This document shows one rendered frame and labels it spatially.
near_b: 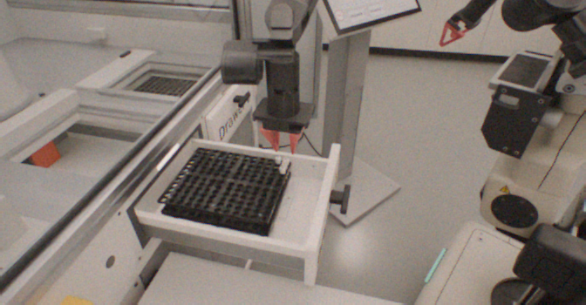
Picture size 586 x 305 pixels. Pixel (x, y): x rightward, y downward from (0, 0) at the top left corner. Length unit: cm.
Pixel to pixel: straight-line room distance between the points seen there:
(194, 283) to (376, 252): 115
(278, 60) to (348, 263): 126
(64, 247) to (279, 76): 40
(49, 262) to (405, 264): 145
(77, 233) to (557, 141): 96
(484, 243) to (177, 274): 118
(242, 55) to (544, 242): 77
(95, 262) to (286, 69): 43
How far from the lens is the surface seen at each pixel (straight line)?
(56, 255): 58
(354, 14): 138
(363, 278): 165
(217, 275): 74
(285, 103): 58
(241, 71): 56
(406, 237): 183
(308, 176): 79
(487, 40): 388
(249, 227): 66
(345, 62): 156
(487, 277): 146
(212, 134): 89
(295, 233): 69
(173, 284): 75
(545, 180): 97
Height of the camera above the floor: 137
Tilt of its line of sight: 37 degrees down
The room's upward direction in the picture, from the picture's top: straight up
